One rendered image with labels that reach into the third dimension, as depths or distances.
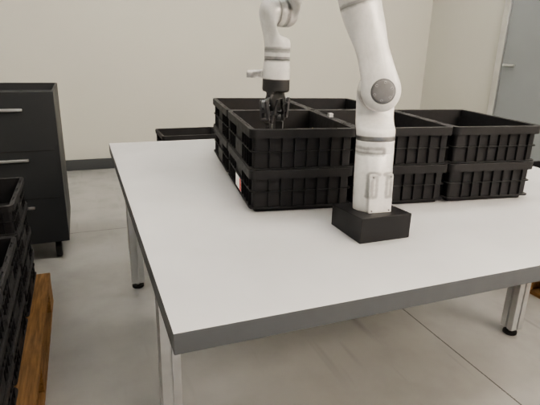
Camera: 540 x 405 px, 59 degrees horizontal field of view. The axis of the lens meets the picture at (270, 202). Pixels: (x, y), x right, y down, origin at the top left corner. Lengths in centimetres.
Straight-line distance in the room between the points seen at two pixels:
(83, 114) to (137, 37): 85
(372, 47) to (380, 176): 29
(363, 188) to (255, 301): 44
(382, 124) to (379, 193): 16
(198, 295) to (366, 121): 58
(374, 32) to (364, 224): 43
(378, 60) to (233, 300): 61
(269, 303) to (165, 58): 400
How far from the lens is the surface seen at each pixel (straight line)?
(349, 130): 131
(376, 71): 111
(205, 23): 479
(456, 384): 194
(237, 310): 84
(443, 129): 145
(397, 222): 117
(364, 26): 111
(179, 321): 82
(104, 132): 472
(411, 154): 142
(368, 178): 114
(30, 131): 264
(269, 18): 130
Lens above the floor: 113
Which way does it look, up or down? 18 degrees down
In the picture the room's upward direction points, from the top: 2 degrees clockwise
